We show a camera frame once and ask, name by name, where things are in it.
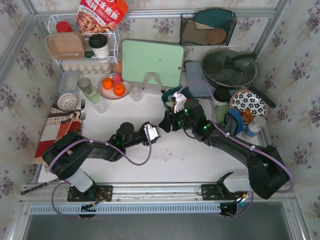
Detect orange behind board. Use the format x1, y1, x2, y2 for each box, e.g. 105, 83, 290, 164
115, 60, 122, 74

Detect grey glass cup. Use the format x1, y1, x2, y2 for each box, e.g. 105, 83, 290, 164
77, 78, 92, 95

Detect clear glass tumbler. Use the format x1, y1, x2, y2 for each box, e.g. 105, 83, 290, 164
129, 82, 144, 102

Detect metal cutting board stand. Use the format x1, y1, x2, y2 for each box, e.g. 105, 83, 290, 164
142, 72, 166, 95

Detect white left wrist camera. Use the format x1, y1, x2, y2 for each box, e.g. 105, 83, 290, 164
144, 124, 160, 141

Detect clear lidded container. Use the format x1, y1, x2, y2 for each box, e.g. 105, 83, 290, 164
58, 71, 81, 95

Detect black frying pan with lid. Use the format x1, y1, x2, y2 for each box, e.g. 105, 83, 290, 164
201, 47, 276, 109

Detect striped kitchen towel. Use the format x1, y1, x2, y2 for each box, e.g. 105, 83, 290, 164
32, 104, 82, 164

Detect peach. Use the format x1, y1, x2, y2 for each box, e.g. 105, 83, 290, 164
112, 73, 123, 85

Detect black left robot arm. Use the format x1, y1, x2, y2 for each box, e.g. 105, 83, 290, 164
42, 121, 161, 193

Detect white strainer basket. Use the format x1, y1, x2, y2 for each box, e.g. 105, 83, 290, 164
57, 92, 78, 112

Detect orange right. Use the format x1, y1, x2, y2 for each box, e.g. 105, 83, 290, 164
113, 84, 126, 97

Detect black mesh organizer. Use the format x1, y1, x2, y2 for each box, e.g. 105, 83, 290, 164
179, 8, 237, 46

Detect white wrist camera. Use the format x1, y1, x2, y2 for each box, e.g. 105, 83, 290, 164
144, 124, 160, 141
172, 92, 187, 113

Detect red snack bag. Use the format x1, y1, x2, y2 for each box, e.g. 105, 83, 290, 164
75, 0, 129, 33

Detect green capsule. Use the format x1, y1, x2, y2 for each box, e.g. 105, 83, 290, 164
165, 101, 174, 108
167, 95, 173, 102

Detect clear glass near rack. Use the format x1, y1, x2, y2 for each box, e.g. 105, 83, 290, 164
92, 95, 108, 114

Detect green capsule bottom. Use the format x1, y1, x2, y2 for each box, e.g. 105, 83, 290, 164
165, 101, 174, 108

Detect egg tray with eggs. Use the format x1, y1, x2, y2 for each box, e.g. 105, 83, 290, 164
61, 62, 115, 75

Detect green ribbed glass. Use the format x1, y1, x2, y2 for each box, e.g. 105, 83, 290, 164
84, 85, 100, 105

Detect fruit plate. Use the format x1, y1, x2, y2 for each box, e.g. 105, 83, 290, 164
97, 73, 130, 100

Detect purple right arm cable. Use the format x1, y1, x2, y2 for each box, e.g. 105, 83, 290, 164
177, 81, 295, 218

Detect teal plastic storage basket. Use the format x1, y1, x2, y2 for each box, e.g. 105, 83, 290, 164
161, 85, 194, 110

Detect orange left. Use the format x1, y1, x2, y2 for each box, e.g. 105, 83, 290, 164
102, 77, 114, 90

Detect metal fork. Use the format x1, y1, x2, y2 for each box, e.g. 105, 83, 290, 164
79, 98, 86, 120

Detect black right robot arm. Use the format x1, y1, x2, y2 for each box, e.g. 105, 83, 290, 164
159, 99, 294, 200

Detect floral patterned plate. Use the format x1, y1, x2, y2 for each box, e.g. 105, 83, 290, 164
229, 89, 269, 125

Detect grey induction cooker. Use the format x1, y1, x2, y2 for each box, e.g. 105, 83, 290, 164
184, 60, 216, 98

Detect red cap jar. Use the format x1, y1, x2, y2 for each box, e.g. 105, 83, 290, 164
55, 21, 73, 33

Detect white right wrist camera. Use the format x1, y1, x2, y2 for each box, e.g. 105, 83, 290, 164
172, 92, 187, 113

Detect white cup black lid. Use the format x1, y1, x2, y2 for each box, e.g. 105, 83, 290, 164
88, 33, 110, 57

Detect green glass tumbler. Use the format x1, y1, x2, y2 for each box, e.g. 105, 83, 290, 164
214, 104, 230, 124

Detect white wire rack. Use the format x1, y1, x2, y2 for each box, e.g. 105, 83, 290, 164
47, 13, 119, 65

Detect green cutting board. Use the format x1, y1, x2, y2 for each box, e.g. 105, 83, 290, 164
121, 39, 184, 88

